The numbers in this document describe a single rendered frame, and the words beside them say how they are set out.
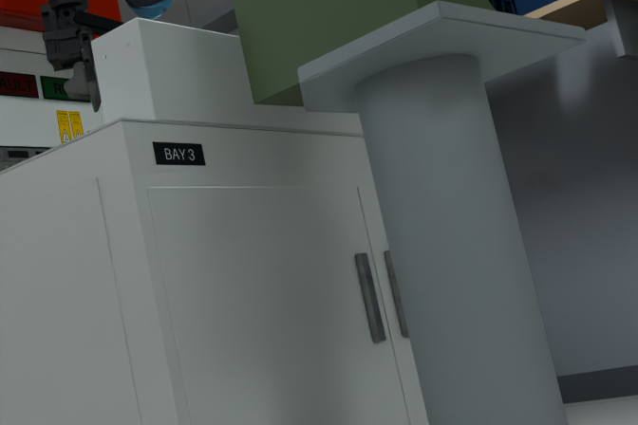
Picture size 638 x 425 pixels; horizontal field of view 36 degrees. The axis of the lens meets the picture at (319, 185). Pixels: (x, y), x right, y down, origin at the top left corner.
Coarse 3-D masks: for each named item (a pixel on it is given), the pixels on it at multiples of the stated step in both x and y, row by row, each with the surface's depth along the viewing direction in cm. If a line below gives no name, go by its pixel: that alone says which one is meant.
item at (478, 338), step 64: (320, 64) 111; (384, 64) 113; (448, 64) 115; (512, 64) 126; (384, 128) 115; (448, 128) 113; (384, 192) 117; (448, 192) 112; (448, 256) 111; (512, 256) 112; (448, 320) 110; (512, 320) 110; (448, 384) 110; (512, 384) 108
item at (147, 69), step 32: (128, 32) 127; (160, 32) 129; (192, 32) 134; (96, 64) 130; (128, 64) 127; (160, 64) 127; (192, 64) 132; (224, 64) 138; (128, 96) 127; (160, 96) 126; (192, 96) 130; (224, 96) 136; (288, 128) 146; (320, 128) 153; (352, 128) 160
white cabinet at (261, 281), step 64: (128, 128) 119; (192, 128) 129; (0, 192) 133; (64, 192) 125; (128, 192) 118; (192, 192) 125; (256, 192) 135; (320, 192) 148; (0, 256) 133; (64, 256) 125; (128, 256) 118; (192, 256) 122; (256, 256) 132; (320, 256) 143; (384, 256) 157; (0, 320) 133; (64, 320) 125; (128, 320) 118; (192, 320) 119; (256, 320) 128; (320, 320) 139; (384, 320) 152; (0, 384) 133; (64, 384) 125; (128, 384) 118; (192, 384) 116; (256, 384) 125; (320, 384) 135; (384, 384) 147
